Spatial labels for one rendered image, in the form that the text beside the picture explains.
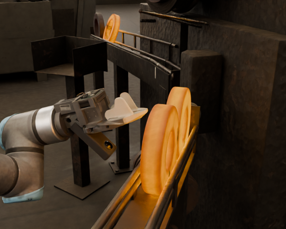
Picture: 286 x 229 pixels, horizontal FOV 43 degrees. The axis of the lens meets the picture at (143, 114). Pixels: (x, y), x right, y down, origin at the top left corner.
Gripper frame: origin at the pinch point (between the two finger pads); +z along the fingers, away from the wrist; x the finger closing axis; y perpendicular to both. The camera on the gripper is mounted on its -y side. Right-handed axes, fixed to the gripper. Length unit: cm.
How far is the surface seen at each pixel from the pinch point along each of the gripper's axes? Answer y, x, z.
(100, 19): 22, 132, -60
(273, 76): -1.5, 13.6, 27.8
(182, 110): 0.8, -5.0, 10.2
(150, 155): 0.5, -23.1, 8.3
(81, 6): 40, 296, -148
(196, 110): -4.1, 7.8, 10.0
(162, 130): 3.3, -20.8, 10.6
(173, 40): 7, 60, -3
